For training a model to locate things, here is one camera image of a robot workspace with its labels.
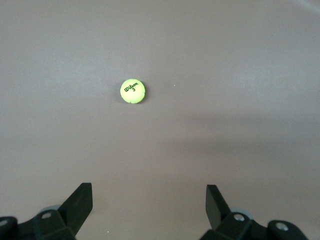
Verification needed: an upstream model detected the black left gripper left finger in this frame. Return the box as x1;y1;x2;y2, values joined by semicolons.
0;182;93;240

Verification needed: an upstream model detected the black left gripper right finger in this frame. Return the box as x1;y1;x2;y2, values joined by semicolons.
199;184;307;240

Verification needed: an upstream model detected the yellow tennis ball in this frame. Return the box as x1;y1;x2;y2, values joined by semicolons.
119;78;147;104

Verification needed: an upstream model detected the brown table cover mat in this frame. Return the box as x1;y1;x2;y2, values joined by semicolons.
0;0;320;240

